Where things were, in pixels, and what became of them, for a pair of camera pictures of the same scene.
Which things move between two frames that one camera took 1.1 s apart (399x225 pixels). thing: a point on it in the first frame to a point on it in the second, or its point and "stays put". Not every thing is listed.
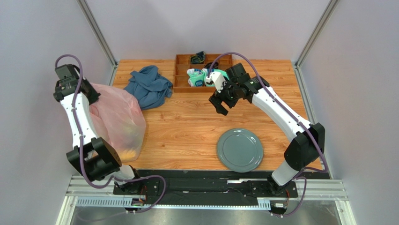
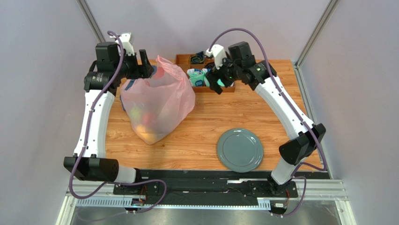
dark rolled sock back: (198, 58) stays put
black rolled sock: (209, 64) stays put
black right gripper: (225, 97) to (225, 74)
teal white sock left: (196, 77) stays put
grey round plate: (240, 150) stays put
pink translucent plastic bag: (119, 120) to (157, 104)
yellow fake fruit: (128, 154) to (148, 137)
